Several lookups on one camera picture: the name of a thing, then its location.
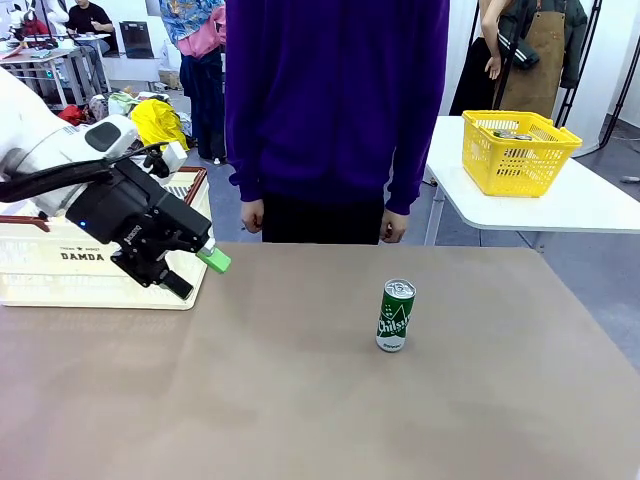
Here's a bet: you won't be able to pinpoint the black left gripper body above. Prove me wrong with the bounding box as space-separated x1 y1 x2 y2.
65 162 213 249

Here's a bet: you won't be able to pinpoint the green Chilsung cider can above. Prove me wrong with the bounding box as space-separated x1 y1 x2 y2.
374 278 418 353

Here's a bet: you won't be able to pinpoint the person's left forearm purple sleeve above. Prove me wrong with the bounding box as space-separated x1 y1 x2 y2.
383 119 441 217

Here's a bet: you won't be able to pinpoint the person's right forearm purple sleeve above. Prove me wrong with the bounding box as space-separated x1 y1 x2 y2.
227 114 266 204

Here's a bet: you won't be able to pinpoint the yellow plastic shopping basket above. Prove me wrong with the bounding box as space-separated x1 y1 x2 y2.
460 109 584 198

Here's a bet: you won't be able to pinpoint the person's right hand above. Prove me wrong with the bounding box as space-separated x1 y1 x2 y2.
240 197 265 234

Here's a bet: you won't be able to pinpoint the person's left hand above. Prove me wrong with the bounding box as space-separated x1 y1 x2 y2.
378 209 409 245

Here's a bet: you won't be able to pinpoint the yellow cloth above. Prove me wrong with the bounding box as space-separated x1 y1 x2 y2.
130 98 191 154

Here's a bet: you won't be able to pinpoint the white and green cloth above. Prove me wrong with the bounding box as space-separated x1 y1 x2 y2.
107 91 141 119

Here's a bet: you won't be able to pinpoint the red cloth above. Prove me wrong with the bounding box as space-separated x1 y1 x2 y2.
57 103 91 126

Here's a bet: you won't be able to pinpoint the dark blue trousers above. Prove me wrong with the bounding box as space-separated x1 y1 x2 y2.
178 49 229 161

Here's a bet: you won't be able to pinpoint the grey metal desk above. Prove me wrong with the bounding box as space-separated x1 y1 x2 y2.
0 47 109 109

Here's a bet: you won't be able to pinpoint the pink garment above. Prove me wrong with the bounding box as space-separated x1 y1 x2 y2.
177 7 227 59

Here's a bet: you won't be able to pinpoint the seated person in black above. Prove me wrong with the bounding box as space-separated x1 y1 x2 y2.
64 0 116 54

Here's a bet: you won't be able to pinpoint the blue patterned shirt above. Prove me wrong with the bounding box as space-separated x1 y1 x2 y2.
158 0 226 46

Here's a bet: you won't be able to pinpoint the person in purple sweater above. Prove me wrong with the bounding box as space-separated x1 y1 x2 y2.
223 0 451 246

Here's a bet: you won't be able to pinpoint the white and red figure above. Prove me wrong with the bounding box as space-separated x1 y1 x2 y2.
7 0 51 39

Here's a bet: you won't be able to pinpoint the black hanging garment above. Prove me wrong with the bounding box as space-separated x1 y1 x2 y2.
449 37 501 117

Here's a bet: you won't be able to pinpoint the white side table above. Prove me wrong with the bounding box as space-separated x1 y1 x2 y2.
424 114 640 251

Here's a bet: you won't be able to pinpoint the mannequin with brown apron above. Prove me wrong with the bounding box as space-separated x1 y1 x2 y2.
479 0 589 114

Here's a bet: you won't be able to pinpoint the black metal stand pole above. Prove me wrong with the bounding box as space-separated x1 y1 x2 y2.
554 0 604 129
598 29 640 150

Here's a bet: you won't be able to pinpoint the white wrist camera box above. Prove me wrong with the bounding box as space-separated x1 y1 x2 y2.
158 141 189 174

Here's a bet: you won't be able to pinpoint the cream basket with brown handles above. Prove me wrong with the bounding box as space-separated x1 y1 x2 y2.
0 167 214 311

